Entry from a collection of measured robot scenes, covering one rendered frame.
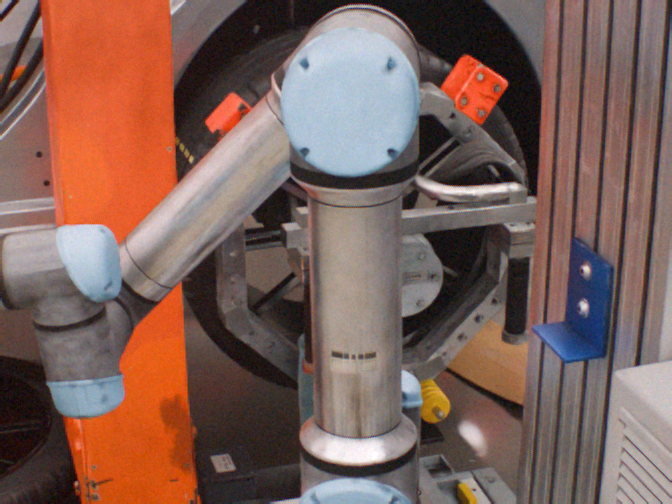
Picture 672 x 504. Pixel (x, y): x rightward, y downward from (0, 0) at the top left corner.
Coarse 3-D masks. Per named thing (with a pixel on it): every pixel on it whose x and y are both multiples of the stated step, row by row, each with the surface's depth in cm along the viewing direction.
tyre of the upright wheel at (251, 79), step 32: (288, 32) 240; (224, 64) 241; (256, 64) 232; (448, 64) 232; (224, 96) 230; (256, 96) 223; (192, 128) 233; (192, 160) 226; (192, 288) 232; (224, 352) 240; (256, 352) 240; (288, 384) 245
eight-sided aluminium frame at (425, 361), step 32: (448, 96) 226; (448, 128) 226; (480, 128) 228; (512, 160) 232; (224, 256) 222; (224, 288) 225; (480, 288) 244; (224, 320) 227; (256, 320) 232; (448, 320) 245; (480, 320) 242; (288, 352) 233; (416, 352) 245; (448, 352) 242
